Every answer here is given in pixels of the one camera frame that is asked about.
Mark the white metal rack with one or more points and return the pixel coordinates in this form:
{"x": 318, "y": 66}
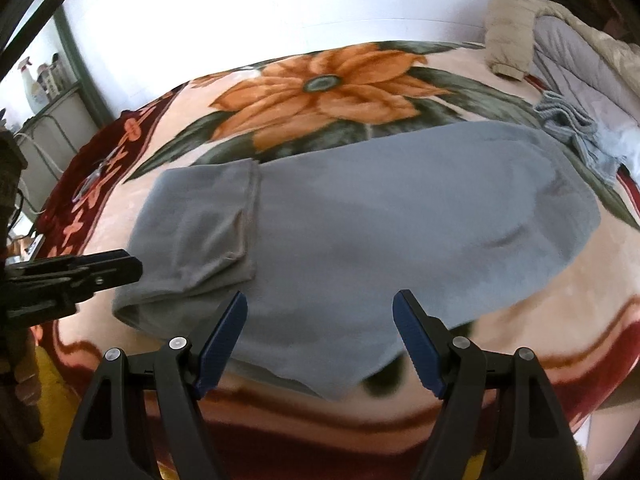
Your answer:
{"x": 50, "y": 130}

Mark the floral fleece blanket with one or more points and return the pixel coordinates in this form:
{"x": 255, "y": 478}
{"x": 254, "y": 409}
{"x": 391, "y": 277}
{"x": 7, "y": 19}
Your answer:
{"x": 330, "y": 90}

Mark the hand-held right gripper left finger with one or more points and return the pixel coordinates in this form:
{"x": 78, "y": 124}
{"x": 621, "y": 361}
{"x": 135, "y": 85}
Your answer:
{"x": 222, "y": 345}

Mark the beige puffer jacket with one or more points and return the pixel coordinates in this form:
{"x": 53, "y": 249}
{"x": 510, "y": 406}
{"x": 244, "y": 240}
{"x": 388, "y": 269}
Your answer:
{"x": 510, "y": 25}

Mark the white spray bottle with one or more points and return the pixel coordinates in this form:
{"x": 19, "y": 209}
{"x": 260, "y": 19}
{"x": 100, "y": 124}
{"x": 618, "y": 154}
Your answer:
{"x": 34, "y": 87}

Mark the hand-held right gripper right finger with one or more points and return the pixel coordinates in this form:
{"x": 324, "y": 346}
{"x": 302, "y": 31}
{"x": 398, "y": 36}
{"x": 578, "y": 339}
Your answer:
{"x": 417, "y": 345}

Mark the white cloth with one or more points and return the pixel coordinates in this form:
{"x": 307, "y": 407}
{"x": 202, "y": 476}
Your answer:
{"x": 620, "y": 140}

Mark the grey quilted coat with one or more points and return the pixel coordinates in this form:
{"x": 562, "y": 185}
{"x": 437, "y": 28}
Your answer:
{"x": 565, "y": 55}

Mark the light blue knit garment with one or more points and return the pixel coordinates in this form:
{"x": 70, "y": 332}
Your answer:
{"x": 565, "y": 115}

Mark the green window frame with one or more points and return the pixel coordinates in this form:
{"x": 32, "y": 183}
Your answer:
{"x": 80, "y": 70}

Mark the grey pants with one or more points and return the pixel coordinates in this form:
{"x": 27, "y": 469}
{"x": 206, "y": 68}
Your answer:
{"x": 350, "y": 220}

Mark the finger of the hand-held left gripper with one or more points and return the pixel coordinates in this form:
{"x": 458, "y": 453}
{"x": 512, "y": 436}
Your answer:
{"x": 100, "y": 265}
{"x": 40, "y": 302}

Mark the person's left hand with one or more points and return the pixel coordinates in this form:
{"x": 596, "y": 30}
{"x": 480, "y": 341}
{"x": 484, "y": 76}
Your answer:
{"x": 27, "y": 380}

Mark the row of bottles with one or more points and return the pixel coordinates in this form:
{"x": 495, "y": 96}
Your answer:
{"x": 55, "y": 75}

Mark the black metal bed frame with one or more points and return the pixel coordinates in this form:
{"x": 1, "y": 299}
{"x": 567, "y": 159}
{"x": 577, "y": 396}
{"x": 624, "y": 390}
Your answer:
{"x": 25, "y": 10}

